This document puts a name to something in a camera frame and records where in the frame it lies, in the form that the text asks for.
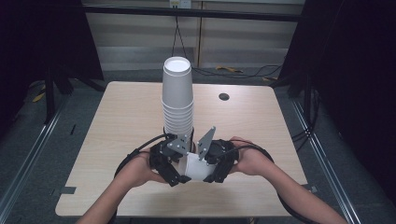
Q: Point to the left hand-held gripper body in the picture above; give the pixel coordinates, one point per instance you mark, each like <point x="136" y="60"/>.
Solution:
<point x="165" y="152"/>

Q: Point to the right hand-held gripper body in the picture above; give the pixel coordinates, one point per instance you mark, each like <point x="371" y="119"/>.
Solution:
<point x="222" y="152"/>

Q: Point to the single white paper cup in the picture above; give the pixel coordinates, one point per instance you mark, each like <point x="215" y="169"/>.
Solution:
<point x="197" y="168"/>

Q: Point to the stack of white paper cups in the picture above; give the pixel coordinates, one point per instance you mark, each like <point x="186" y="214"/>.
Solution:
<point x="177" y="99"/>

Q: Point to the person's right hand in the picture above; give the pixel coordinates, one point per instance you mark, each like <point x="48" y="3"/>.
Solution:
<point x="252" y="158"/>

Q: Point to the person's left hand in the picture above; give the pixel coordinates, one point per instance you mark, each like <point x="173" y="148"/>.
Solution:
<point x="138" y="169"/>

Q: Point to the dark round table grommet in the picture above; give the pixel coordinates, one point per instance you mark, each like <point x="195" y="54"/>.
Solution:
<point x="223" y="96"/>

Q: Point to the small yellow floor marker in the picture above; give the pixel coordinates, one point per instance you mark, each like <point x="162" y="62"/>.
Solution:
<point x="269" y="79"/>

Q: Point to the grey tape strip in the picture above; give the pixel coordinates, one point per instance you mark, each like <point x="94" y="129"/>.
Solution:
<point x="312" y="188"/>
<point x="68" y="190"/>

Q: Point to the small black tape strip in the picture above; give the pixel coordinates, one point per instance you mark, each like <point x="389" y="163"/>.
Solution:
<point x="73" y="129"/>

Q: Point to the black metal stand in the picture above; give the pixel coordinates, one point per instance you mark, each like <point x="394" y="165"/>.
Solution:
<point x="49" y="99"/>
<point x="308" y="105"/>

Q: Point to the yellow tape piece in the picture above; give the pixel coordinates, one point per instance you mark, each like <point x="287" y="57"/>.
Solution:
<point x="39" y="97"/>

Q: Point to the black horizontal bar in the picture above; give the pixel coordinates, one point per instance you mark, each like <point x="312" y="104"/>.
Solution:
<point x="186" y="12"/>

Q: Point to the dark curtain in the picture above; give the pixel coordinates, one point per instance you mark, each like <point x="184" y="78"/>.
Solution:
<point x="37" y="37"/>
<point x="358" y="77"/>

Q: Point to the metal floor rail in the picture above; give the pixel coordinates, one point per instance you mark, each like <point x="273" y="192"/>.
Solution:
<point x="327" y="161"/>
<point x="29" y="155"/>

